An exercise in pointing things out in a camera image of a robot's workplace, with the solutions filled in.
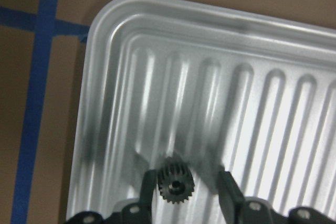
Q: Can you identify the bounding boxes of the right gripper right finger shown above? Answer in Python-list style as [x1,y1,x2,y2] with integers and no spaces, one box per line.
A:
[217,170,245,224]

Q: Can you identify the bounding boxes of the ribbed metal tray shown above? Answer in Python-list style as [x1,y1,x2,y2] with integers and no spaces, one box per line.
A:
[66,0,335,223]

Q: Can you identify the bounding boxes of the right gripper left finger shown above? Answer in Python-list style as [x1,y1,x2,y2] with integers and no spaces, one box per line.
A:
[139,169,157,223]

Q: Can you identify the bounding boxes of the small black gear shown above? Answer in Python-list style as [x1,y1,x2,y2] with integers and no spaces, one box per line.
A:
[157,157,195,204]

